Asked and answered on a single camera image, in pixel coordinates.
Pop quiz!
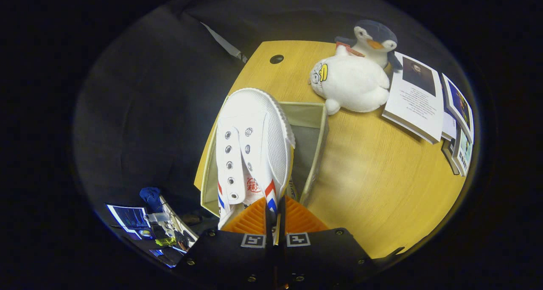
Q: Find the grey fabric storage box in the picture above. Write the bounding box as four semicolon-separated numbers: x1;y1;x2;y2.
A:
200;95;330;218

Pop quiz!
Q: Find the white seal plush toy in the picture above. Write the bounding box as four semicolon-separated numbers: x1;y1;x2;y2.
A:
308;48;391;116

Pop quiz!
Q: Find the white book with portrait cover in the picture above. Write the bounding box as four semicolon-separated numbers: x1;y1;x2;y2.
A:
381;51;445;145

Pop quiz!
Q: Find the dark book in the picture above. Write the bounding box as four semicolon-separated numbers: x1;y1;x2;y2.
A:
441;139;461;175

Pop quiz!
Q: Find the book with blue photo cover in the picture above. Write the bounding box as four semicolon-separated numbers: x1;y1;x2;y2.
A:
441;72;475;144

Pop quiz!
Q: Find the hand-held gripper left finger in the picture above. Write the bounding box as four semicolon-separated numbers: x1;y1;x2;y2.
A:
175;197;275;290

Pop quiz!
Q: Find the blue cloth lump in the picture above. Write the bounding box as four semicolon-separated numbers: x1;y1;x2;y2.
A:
139;186;164;214

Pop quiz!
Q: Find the laptop screen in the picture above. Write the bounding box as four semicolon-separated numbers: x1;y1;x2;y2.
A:
105;204;151;240

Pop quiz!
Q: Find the penguin plush toy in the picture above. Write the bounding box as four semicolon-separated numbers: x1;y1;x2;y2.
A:
334;19;403;70

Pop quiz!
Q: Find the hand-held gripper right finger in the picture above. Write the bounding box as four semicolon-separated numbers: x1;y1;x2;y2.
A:
275;197;379;290

